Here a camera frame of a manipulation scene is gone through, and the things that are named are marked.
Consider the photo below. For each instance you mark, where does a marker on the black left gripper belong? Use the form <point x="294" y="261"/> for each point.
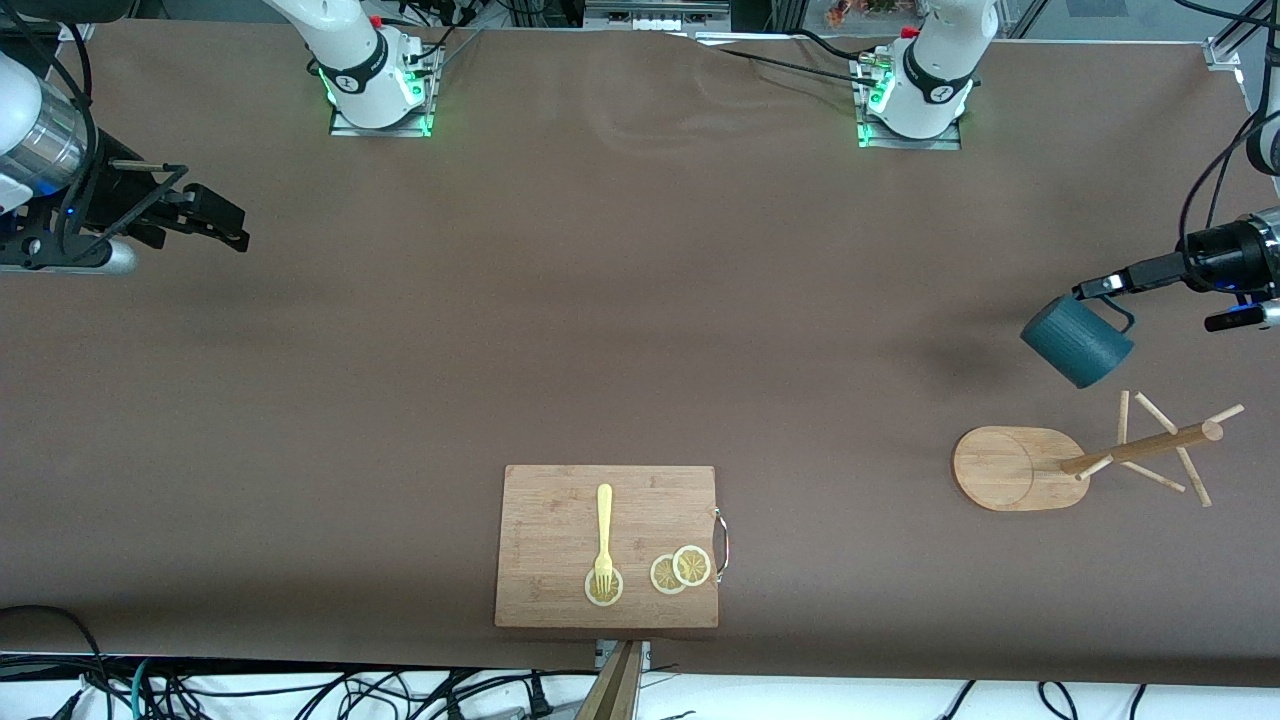
<point x="1212" y="251"/>

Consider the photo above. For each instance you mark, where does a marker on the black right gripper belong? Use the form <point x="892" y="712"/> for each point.
<point x="108" y="198"/>

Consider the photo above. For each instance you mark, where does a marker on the dark teal ribbed cup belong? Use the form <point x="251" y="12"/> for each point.
<point x="1080" y="340"/>

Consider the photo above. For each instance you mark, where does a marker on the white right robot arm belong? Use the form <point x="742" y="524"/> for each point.
<point x="350" y="60"/>

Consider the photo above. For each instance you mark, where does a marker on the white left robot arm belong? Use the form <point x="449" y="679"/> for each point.
<point x="930" y="60"/>

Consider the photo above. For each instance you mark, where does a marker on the wooden mug rack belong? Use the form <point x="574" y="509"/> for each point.
<point x="1000" y="470"/>

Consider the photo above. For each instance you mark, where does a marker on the brown table cover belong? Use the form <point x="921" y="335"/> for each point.
<point x="300" y="500"/>

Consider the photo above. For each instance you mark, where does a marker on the colourful snack packets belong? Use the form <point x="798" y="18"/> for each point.
<point x="870" y="10"/>

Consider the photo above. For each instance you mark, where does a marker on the wooden cutting board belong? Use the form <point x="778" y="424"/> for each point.
<point x="550" y="520"/>

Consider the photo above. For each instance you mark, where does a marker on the white power strip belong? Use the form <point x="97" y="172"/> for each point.
<point x="650" y="18"/>

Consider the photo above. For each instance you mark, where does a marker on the yellow plastic fork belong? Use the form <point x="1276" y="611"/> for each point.
<point x="604" y="520"/>

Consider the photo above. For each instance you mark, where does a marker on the lemon slice under fork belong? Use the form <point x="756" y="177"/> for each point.
<point x="604" y="601"/>

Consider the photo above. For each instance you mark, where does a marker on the black power plug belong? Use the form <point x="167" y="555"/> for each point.
<point x="540" y="700"/>

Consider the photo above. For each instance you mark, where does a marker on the wooden beam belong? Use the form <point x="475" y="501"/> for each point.
<point x="615" y="690"/>

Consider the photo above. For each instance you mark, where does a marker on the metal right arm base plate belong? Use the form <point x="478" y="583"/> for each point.
<point x="380" y="131"/>

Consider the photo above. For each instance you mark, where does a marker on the metal corner bracket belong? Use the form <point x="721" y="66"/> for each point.
<point x="80" y="28"/>

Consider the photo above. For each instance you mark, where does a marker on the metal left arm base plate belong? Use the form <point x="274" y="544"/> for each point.
<point x="915" y="144"/>

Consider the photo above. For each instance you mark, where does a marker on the aluminium frame rail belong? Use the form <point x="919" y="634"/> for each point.
<point x="1225" y="48"/>

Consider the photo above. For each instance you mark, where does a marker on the small metal bracket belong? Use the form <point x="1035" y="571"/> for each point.
<point x="603" y="652"/>

